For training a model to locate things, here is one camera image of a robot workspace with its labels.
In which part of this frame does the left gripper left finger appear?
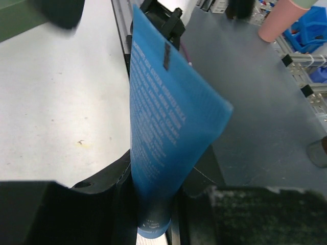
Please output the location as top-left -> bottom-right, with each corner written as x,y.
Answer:
1,153 -> 137,244

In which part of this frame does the blue storage bins background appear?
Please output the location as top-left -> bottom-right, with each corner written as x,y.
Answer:
283,6 -> 326,84

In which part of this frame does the pink cylinder in background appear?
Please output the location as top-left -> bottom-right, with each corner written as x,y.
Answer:
258,1 -> 316,42

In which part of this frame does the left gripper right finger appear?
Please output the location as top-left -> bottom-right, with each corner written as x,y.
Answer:
171,147 -> 326,244

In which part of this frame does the aluminium rail frame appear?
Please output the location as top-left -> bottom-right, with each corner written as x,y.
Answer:
111,0 -> 138,55

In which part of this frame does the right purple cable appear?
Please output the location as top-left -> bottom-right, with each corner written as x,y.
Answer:
178,42 -> 194,66

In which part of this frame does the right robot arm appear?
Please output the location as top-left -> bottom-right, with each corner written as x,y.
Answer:
29,0 -> 85,30

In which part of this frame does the green bin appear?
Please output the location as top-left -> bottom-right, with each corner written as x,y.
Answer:
0,0 -> 46,42

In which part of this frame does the blue toothpaste tube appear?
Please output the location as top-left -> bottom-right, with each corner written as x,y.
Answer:
130,7 -> 233,239

